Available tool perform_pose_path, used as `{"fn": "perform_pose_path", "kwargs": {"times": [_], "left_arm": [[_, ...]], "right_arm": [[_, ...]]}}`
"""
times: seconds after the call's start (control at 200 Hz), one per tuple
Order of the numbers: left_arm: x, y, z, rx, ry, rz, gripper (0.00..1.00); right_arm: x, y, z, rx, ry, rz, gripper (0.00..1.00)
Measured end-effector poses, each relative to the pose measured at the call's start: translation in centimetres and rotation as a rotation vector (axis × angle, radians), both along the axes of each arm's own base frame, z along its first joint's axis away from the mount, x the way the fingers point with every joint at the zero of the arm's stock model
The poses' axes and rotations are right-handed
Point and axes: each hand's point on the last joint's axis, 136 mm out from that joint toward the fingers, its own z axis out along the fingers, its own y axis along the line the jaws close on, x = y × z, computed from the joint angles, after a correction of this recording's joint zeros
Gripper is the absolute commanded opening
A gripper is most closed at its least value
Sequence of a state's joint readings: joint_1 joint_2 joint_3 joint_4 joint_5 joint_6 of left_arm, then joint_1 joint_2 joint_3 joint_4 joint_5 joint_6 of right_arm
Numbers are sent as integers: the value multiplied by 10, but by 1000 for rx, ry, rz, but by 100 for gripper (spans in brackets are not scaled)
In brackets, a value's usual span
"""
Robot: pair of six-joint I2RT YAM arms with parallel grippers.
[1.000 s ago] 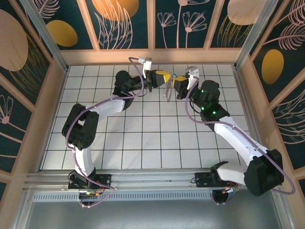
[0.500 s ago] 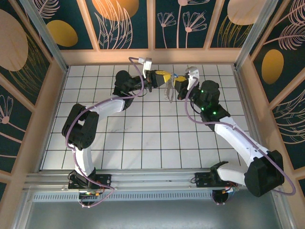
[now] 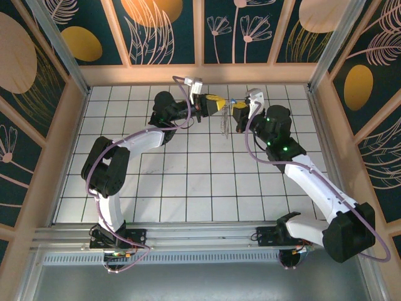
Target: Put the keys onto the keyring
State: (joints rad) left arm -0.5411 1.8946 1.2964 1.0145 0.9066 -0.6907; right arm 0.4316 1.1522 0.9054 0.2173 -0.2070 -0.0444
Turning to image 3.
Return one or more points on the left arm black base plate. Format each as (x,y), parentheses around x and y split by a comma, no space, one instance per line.
(138,235)

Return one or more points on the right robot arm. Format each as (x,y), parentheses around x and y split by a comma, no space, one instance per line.
(347,238)

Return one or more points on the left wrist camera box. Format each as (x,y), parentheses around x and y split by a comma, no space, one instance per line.
(195,86)

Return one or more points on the grey metal panel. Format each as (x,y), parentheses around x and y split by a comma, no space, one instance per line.
(200,282)

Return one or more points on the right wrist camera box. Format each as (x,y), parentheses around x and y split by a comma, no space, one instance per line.
(255,95)

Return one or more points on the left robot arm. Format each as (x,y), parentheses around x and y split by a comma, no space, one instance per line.
(105,169)

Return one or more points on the aluminium side rail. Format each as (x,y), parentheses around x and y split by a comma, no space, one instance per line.
(320,125)

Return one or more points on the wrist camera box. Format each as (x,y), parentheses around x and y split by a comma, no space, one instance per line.
(255,95)
(195,86)

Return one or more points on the aluminium corner post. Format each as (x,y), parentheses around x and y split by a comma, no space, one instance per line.
(65,53)
(333,47)

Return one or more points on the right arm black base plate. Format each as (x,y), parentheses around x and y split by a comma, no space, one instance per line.
(266,236)

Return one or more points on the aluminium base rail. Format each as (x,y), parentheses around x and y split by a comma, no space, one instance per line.
(203,235)

